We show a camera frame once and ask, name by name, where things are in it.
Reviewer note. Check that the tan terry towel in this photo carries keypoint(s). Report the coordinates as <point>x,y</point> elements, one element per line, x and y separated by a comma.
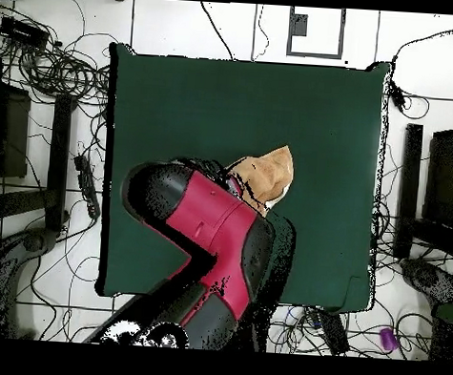
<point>269,171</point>

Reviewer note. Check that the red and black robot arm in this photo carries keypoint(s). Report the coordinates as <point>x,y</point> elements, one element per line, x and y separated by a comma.
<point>217,217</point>

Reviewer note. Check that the flat black box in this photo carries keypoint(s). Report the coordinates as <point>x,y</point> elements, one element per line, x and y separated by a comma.
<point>23,33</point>

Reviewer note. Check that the dark green table cloth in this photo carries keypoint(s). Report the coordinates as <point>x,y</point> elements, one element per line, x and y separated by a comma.
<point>329,125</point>

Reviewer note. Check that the black power strip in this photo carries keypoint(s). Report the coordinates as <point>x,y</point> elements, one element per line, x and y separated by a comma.
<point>87,186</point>

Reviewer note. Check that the black adapter box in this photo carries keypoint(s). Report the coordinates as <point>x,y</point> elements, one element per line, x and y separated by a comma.
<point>334,331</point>

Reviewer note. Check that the grey square floor marker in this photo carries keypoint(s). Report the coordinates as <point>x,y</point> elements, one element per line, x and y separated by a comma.
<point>340,37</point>

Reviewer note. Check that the black plug adapter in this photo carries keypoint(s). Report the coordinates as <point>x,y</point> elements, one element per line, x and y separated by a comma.
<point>397,96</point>

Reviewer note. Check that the black stand base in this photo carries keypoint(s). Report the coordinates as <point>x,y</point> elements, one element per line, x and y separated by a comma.
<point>431,280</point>
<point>32,240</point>

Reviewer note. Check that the purple object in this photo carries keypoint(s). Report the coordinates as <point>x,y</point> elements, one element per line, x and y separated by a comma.
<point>388,339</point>

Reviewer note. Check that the black metal frame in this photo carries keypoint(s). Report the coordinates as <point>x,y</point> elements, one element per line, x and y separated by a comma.
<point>58,158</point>
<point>410,187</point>

